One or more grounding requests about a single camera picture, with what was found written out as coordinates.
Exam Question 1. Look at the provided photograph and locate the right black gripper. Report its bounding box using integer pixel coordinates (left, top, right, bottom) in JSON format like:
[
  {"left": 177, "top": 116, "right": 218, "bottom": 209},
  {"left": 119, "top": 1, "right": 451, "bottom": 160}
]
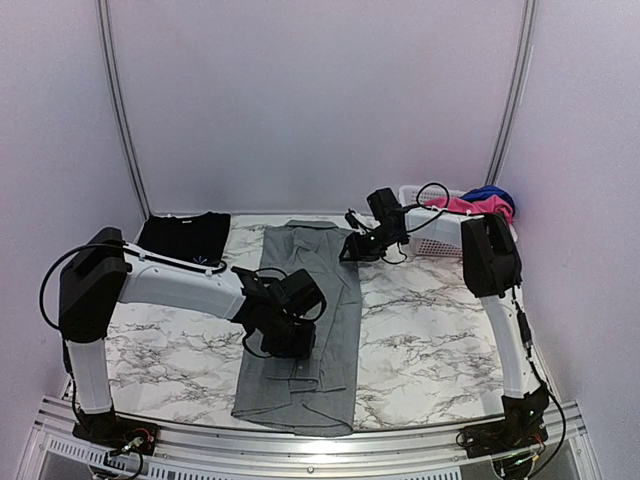
[{"left": 344, "top": 224, "right": 403, "bottom": 260}]

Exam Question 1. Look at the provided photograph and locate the grey garment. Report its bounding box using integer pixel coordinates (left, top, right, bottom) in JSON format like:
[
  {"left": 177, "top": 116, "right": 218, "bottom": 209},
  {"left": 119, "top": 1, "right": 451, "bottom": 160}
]
[{"left": 232, "top": 220, "right": 362, "bottom": 437}]

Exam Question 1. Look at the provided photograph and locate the black t-shirt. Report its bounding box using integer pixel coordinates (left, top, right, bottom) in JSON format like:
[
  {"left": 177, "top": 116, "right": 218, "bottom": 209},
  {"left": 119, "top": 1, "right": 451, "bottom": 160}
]
[{"left": 136, "top": 212, "right": 231, "bottom": 266}]

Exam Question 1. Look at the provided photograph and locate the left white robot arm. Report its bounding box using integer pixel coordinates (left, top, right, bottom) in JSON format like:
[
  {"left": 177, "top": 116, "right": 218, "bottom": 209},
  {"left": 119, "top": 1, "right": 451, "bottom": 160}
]
[{"left": 38, "top": 227, "right": 327, "bottom": 445}]

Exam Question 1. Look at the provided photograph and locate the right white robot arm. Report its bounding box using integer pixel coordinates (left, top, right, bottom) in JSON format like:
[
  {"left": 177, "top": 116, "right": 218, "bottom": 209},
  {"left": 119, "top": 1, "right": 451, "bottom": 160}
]
[{"left": 340, "top": 206, "right": 550, "bottom": 451}]

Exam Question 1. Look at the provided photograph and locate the white plastic laundry basket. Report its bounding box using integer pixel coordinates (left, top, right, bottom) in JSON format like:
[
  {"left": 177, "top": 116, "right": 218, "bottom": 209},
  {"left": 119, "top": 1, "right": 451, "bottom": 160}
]
[{"left": 398, "top": 184, "right": 519, "bottom": 260}]

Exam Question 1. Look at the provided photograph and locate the blue garment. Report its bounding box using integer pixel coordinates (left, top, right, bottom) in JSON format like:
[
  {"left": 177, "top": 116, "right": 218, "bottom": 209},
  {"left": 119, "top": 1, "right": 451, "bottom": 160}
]
[{"left": 461, "top": 185, "right": 516, "bottom": 211}]

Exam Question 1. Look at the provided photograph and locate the pink garment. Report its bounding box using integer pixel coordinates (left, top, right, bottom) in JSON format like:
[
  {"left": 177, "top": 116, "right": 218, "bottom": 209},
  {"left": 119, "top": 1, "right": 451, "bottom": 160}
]
[{"left": 424, "top": 196, "right": 514, "bottom": 225}]

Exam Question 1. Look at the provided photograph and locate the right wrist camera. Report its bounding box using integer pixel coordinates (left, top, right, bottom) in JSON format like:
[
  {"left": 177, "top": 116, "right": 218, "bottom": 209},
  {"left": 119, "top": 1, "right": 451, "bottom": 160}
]
[{"left": 367, "top": 187, "right": 401, "bottom": 227}]

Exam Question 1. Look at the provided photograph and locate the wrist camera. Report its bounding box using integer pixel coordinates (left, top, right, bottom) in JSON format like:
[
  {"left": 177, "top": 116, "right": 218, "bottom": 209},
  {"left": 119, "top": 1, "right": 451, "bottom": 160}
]
[
  {"left": 367, "top": 187, "right": 401, "bottom": 227},
  {"left": 264, "top": 269, "right": 327, "bottom": 322}
]

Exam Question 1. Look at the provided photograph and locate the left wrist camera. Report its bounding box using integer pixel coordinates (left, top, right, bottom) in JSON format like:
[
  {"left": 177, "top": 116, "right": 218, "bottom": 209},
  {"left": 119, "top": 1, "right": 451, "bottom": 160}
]
[{"left": 264, "top": 269, "right": 327, "bottom": 322}]

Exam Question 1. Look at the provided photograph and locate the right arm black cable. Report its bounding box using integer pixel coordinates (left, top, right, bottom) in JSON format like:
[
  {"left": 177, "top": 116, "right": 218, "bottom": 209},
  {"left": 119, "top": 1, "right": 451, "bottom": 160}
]
[{"left": 382, "top": 182, "right": 474, "bottom": 266}]

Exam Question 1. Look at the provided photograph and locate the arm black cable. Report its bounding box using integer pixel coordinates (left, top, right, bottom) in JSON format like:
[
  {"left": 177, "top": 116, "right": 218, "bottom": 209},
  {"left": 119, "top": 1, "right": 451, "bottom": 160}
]
[
  {"left": 39, "top": 239, "right": 231, "bottom": 331},
  {"left": 382, "top": 182, "right": 474, "bottom": 266}
]

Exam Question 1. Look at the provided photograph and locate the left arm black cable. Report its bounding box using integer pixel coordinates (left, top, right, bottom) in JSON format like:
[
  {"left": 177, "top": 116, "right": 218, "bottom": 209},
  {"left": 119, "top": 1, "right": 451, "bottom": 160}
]
[{"left": 39, "top": 239, "right": 231, "bottom": 331}]

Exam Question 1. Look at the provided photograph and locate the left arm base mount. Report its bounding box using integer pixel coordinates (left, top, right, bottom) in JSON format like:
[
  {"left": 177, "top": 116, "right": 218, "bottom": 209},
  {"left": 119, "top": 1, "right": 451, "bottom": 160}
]
[{"left": 72, "top": 415, "right": 160, "bottom": 455}]

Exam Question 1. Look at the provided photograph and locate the right aluminium frame post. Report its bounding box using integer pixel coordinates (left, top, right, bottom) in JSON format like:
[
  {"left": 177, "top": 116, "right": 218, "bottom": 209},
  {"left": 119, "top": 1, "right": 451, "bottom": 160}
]
[{"left": 485, "top": 0, "right": 540, "bottom": 184}]

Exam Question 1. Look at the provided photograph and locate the aluminium frame post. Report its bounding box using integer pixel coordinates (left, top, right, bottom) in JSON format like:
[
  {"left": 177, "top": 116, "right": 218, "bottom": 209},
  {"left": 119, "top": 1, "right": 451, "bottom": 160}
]
[
  {"left": 95, "top": 0, "right": 152, "bottom": 221},
  {"left": 485, "top": 0, "right": 540, "bottom": 184}
]

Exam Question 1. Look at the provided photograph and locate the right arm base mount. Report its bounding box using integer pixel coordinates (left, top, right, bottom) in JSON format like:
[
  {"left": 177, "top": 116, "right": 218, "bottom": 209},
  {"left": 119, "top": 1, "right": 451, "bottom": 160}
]
[{"left": 456, "top": 420, "right": 548, "bottom": 458}]

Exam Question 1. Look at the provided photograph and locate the aluminium front rail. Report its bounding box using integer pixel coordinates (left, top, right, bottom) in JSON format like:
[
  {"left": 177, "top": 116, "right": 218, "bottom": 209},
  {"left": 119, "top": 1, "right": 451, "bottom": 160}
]
[{"left": 17, "top": 398, "right": 604, "bottom": 479}]

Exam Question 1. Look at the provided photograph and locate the left aluminium frame post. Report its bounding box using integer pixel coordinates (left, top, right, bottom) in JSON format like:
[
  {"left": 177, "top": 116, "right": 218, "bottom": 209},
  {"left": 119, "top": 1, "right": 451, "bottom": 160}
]
[{"left": 95, "top": 0, "right": 152, "bottom": 221}]

